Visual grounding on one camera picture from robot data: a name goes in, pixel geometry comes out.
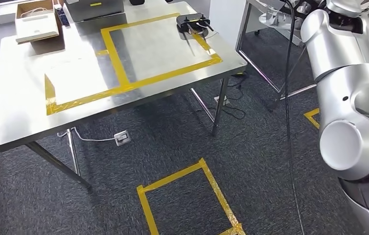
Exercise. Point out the small blue box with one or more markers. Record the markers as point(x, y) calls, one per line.
point(62, 16)

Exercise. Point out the white panel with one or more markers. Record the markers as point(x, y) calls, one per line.
point(223, 16)

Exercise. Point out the black box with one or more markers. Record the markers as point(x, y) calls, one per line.
point(136, 2)

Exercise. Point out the stainless steel workbench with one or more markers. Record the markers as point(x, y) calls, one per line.
point(25, 107)

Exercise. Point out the open cardboard box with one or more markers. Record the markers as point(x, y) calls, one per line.
point(37, 29)

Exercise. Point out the white floor socket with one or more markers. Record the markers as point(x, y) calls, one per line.
point(122, 138)
point(221, 100)

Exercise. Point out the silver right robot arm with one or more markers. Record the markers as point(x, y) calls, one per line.
point(343, 81)

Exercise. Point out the yellow floor tape square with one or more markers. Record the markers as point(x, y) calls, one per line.
point(146, 211)

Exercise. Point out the grey metal box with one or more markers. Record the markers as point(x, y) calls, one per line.
point(93, 9)

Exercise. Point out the chrome table frame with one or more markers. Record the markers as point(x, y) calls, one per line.
point(243, 26)

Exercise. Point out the black remote controller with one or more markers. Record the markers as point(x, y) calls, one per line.
point(191, 21)

